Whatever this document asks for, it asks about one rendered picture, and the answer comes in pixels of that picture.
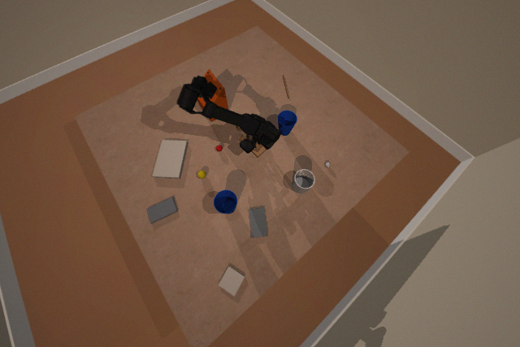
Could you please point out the grey open cylinder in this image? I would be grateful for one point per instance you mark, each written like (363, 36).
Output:
(303, 181)

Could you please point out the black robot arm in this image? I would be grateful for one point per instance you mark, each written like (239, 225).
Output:
(250, 124)

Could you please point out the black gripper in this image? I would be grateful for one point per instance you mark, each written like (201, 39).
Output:
(248, 145)

